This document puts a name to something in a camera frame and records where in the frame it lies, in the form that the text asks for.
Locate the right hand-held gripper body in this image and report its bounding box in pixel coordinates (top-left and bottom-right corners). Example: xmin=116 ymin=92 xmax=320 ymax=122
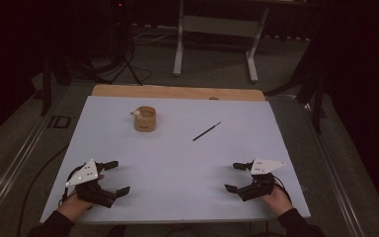
xmin=237 ymin=158 xmax=287 ymax=202

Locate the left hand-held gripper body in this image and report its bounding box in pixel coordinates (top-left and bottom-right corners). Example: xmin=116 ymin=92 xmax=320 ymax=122
xmin=64 ymin=159 xmax=118 ymax=209

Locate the thin black pen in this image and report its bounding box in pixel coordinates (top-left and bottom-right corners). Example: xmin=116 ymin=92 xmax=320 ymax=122
xmin=191 ymin=120 xmax=222 ymax=142

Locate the tan bear pen holder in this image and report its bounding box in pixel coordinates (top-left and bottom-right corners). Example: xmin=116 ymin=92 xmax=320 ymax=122
xmin=130 ymin=106 xmax=157 ymax=133

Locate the person's left hand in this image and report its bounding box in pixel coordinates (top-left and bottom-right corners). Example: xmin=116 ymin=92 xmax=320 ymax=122
xmin=57 ymin=193 xmax=96 ymax=223

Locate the person's right hand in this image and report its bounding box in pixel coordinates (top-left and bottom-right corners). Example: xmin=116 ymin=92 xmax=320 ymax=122
xmin=262 ymin=186 xmax=294 ymax=217

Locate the wooden table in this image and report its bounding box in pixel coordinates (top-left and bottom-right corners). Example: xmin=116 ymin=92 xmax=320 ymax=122
xmin=91 ymin=84 xmax=266 ymax=102

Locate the black metal stand leg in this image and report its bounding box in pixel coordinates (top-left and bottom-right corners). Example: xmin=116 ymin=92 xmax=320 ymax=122
xmin=311 ymin=73 xmax=328 ymax=133
xmin=39 ymin=53 xmax=53 ymax=117

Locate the black tripod stand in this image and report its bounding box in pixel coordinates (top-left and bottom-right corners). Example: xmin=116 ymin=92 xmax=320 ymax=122
xmin=109 ymin=0 xmax=144 ymax=87

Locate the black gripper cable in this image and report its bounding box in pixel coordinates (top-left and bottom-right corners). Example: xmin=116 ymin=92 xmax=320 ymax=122
xmin=271 ymin=175 xmax=293 ymax=202

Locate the long black floor cable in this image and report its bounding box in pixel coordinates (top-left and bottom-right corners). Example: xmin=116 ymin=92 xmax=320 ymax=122
xmin=15 ymin=145 xmax=69 ymax=237

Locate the metal floor rail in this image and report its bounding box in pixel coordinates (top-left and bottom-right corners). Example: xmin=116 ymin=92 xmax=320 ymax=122
xmin=0 ymin=108 xmax=65 ymax=228
xmin=303 ymin=101 xmax=367 ymax=237

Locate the black floor cable bundle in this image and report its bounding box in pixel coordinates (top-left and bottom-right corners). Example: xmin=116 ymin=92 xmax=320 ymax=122
xmin=53 ymin=48 xmax=153 ymax=87

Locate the white floor cable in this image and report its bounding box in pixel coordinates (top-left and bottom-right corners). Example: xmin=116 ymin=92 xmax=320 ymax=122
xmin=132 ymin=30 xmax=180 ymax=46

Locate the grey metal desk frame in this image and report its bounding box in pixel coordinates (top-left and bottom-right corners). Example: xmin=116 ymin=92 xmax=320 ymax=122
xmin=173 ymin=0 xmax=270 ymax=83

